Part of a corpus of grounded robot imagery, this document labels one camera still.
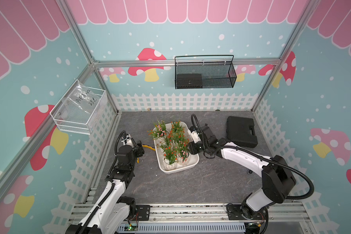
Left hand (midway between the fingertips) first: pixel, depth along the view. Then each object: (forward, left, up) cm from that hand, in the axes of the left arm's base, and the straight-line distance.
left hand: (136, 144), depth 83 cm
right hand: (+1, -30, -2) cm, 30 cm away
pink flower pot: (-6, -27, 0) cm, 28 cm away
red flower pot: (+2, -18, -2) cm, 18 cm away
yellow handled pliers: (+4, -8, -11) cm, 14 cm away
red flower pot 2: (-7, -20, -4) cm, 21 cm away
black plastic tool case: (+19, -68, -11) cm, 72 cm away
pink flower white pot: (+10, -12, 0) cm, 16 cm away
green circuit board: (-38, -3, -16) cm, 42 cm away
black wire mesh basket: (+40, -40, +20) cm, 60 cm away
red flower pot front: (+12, -23, -1) cm, 26 cm away
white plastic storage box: (+6, -20, -7) cm, 22 cm away
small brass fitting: (+45, +2, -16) cm, 48 cm away
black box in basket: (+33, -30, +21) cm, 49 cm away
